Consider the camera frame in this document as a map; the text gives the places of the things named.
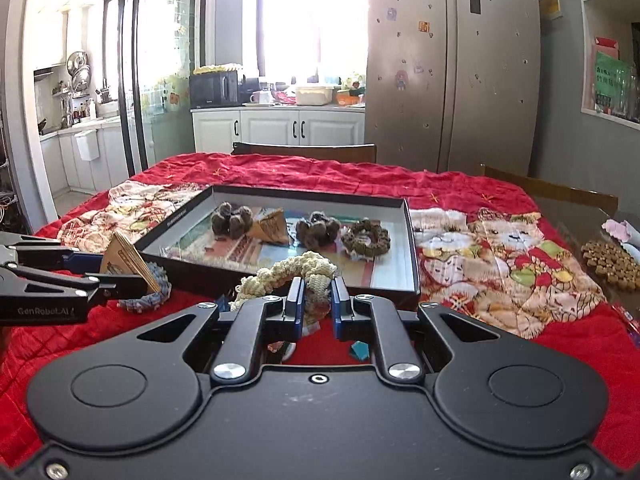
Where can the shallow black cardboard box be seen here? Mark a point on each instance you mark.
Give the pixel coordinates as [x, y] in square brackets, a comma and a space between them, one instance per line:
[400, 272]

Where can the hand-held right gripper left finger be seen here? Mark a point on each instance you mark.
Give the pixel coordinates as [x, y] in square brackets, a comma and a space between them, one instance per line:
[296, 305]

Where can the black framed glass door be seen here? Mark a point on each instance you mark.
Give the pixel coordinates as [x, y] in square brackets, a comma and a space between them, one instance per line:
[135, 60]

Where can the yellow fringed cloth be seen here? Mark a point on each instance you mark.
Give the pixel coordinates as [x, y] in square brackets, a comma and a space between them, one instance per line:
[217, 68]

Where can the white hanging bin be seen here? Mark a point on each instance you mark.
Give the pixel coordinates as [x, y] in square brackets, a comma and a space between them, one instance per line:
[86, 146]

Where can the black microwave oven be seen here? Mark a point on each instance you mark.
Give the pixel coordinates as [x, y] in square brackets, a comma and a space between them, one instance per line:
[215, 90]

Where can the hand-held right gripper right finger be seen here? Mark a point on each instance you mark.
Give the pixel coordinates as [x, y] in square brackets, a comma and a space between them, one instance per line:
[339, 310]

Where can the grey refrigerator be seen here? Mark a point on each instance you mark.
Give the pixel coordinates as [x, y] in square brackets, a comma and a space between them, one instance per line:
[450, 85]

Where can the white plastic container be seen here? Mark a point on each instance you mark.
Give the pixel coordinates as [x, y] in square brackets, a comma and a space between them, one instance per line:
[314, 96]

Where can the brown fuzzy hair claw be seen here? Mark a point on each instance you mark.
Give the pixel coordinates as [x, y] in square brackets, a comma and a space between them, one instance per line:
[317, 232]
[232, 220]

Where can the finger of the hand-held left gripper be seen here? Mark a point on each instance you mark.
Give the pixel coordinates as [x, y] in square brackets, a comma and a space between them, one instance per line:
[120, 286]
[85, 261]

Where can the blue knitted scrunchie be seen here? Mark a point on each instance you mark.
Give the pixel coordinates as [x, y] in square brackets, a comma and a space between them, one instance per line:
[150, 301]

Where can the metal kitchen dish rack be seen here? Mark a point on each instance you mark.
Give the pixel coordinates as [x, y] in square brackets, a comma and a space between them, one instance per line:
[77, 75]

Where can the brown pyramid paper packet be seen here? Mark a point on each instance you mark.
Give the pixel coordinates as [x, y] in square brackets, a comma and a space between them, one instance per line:
[122, 260]
[270, 230]

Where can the small teal object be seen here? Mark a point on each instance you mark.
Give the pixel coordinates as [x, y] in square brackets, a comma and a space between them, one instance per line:
[360, 351]

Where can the cream knitted scrunchie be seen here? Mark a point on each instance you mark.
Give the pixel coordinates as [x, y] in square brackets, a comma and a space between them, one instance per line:
[310, 264]

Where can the white wall shelf niche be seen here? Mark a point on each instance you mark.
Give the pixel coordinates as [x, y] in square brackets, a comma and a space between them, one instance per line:
[607, 20]

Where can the brown knitted scrunchie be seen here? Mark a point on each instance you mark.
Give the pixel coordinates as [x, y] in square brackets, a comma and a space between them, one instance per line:
[365, 240]

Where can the green printed box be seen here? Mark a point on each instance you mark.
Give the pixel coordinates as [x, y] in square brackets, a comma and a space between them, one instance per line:
[612, 80]

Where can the orange box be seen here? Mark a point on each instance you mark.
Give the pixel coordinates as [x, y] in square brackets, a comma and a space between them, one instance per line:
[350, 98]

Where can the white mug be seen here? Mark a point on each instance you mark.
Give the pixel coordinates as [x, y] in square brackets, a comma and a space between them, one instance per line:
[261, 98]

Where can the red printed blanket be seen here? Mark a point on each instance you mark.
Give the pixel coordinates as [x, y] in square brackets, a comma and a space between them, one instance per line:
[450, 182]

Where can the brown beaded mat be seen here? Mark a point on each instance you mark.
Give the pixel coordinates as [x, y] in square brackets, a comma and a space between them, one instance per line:
[612, 262]

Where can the white kitchen cabinet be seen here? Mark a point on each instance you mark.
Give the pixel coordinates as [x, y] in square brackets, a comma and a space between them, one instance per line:
[270, 130]

